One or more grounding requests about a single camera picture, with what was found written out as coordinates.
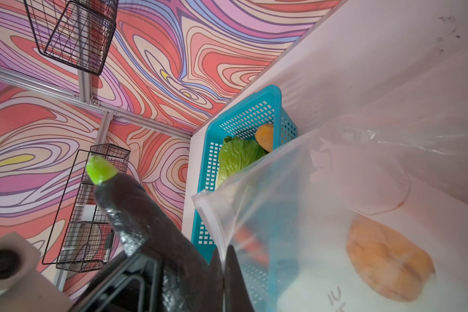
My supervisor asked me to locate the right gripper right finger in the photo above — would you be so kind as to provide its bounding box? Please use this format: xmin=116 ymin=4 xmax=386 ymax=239
xmin=224 ymin=246 xmax=254 ymax=312

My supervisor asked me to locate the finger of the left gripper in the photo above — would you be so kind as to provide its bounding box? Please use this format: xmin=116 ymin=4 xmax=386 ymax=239
xmin=70 ymin=252 xmax=163 ymax=311

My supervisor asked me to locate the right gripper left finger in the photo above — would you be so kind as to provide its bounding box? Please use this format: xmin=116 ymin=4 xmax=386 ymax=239
xmin=208 ymin=248 xmax=224 ymax=312

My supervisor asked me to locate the teal plastic basket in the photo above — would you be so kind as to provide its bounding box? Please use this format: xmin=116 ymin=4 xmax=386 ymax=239
xmin=198 ymin=85 xmax=298 ymax=311

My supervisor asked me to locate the tan bread bun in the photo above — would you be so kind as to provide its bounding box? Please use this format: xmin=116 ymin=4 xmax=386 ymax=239
xmin=346 ymin=215 xmax=436 ymax=302

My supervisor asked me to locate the clear zip top bag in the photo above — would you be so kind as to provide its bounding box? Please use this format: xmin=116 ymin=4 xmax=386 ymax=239
xmin=193 ymin=51 xmax=468 ymax=311

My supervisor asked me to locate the orange carrot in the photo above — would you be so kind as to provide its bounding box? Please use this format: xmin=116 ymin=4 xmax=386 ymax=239
xmin=234 ymin=226 xmax=269 ymax=269

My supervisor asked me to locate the green lettuce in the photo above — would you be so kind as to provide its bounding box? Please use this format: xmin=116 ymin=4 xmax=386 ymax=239
xmin=215 ymin=136 xmax=267 ymax=189

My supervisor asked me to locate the brown potato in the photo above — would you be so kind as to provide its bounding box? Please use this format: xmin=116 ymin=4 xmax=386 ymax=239
xmin=255 ymin=123 xmax=274 ymax=152

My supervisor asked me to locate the black wire basket left wall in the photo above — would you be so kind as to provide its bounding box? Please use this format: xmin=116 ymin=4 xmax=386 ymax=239
xmin=42 ymin=143 xmax=131 ymax=273

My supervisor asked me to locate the black wire basket wall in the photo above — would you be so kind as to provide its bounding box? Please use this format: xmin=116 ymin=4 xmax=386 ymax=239
xmin=23 ymin=0 xmax=118 ymax=75
xmin=42 ymin=143 xmax=131 ymax=273

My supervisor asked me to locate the black wire basket back wall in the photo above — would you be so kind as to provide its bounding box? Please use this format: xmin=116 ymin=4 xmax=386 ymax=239
xmin=23 ymin=0 xmax=118 ymax=75

